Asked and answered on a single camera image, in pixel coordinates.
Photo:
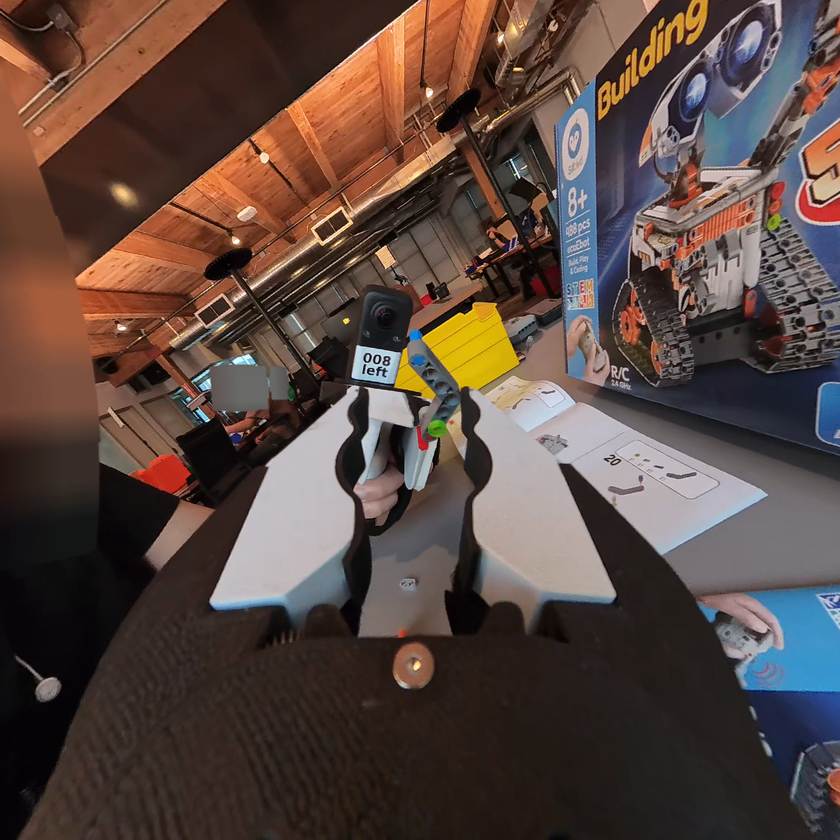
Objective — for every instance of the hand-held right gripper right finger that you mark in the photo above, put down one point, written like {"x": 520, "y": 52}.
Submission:
{"x": 531, "y": 525}

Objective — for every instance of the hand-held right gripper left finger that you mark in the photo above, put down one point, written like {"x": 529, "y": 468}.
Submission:
{"x": 295, "y": 518}

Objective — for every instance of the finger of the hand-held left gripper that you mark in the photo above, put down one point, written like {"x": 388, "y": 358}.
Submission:
{"x": 394, "y": 407}
{"x": 420, "y": 459}

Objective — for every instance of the grey building-brick beam assembly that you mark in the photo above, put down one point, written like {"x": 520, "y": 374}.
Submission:
{"x": 433, "y": 377}

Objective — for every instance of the person's left hand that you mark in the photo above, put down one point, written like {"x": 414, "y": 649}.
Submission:
{"x": 377, "y": 492}

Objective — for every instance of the yellow plastic bin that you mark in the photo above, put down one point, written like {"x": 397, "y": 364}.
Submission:
{"x": 472, "y": 348}

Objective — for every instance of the black office chair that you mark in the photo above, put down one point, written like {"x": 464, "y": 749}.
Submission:
{"x": 210, "y": 459}

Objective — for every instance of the black steel column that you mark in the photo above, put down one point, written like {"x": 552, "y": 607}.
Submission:
{"x": 489, "y": 170}
{"x": 262, "y": 308}

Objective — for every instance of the white instruction manual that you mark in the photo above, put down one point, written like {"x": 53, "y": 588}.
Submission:
{"x": 656, "y": 499}

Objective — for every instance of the grey electronic device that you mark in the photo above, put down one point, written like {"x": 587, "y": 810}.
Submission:
{"x": 525, "y": 327}

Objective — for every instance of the orange plastic object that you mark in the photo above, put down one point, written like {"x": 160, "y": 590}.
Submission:
{"x": 161, "y": 479}

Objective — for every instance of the blue booklet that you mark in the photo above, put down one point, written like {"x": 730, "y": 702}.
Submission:
{"x": 800, "y": 630}

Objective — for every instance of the person's dark clothing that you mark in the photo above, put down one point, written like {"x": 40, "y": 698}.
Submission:
{"x": 26, "y": 623}

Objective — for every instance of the blue robot kit box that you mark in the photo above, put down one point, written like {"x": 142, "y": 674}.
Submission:
{"x": 722, "y": 229}

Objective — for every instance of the silver air duct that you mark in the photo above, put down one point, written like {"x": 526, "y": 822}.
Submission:
{"x": 367, "y": 216}

